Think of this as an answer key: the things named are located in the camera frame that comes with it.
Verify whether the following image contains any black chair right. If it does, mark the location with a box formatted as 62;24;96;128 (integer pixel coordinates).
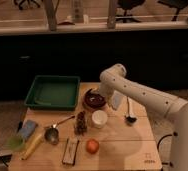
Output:
158;0;188;21

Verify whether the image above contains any blue sponge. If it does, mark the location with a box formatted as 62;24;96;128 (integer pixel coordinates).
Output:
18;120;38;141

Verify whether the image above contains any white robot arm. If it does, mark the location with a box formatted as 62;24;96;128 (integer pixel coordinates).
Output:
98;64;188;171

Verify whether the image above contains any red-orange bowl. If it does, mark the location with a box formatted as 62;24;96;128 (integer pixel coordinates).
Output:
83;100;106;111

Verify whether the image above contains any black ladle spoon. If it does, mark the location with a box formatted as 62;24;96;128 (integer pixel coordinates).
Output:
125;98;137;124

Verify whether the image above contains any green plastic tray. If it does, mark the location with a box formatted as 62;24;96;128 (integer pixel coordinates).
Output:
25;75;80;111

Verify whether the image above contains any metal measuring scoop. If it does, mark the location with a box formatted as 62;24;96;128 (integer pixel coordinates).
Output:
44;115;74;145

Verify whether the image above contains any orange fruit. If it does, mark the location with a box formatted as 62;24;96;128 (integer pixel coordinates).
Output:
86;139;99;154

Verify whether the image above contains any light blue folded cloth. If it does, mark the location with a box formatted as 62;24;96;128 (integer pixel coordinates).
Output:
108;91;124;110

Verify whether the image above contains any black chair left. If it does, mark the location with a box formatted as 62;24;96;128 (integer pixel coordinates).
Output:
13;0;41;10

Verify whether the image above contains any white cup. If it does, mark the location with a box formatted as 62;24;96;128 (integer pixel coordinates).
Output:
91;110;108;128

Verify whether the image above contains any green plastic cup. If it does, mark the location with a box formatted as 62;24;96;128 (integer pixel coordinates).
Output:
7;135;25;151

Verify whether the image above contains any black office chair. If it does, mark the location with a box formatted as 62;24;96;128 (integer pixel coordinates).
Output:
117;0;145;23

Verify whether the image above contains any black cable right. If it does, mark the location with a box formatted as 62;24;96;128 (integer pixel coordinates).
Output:
156;133;173;168

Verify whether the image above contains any dark maroon bowl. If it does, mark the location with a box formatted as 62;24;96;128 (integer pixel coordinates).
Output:
84;89;106;108

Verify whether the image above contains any brown pine cone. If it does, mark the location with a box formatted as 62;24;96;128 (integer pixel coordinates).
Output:
75;111;87;135

